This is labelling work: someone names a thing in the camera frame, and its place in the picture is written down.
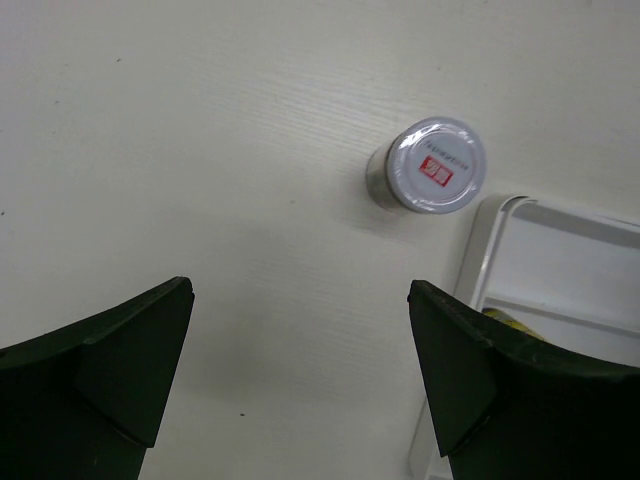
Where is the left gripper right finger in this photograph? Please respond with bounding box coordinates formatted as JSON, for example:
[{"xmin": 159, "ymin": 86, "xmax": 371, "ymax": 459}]
[{"xmin": 407, "ymin": 280, "xmax": 639, "ymax": 479}]

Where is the white tiered organizer tray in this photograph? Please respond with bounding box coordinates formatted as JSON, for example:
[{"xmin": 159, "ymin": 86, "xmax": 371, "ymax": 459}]
[{"xmin": 409, "ymin": 196, "xmax": 639, "ymax": 479}]

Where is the left white-lid spice jar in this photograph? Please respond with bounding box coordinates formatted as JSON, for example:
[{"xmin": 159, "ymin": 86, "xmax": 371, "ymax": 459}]
[{"xmin": 365, "ymin": 116, "xmax": 488, "ymax": 215}]

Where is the small yellow bottle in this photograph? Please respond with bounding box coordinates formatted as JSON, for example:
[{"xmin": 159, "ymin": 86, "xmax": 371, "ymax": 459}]
[{"xmin": 482, "ymin": 308, "xmax": 544, "ymax": 341}]

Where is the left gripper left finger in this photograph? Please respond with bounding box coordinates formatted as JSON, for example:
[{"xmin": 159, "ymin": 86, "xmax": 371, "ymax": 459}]
[{"xmin": 1, "ymin": 277, "xmax": 194, "ymax": 479}]

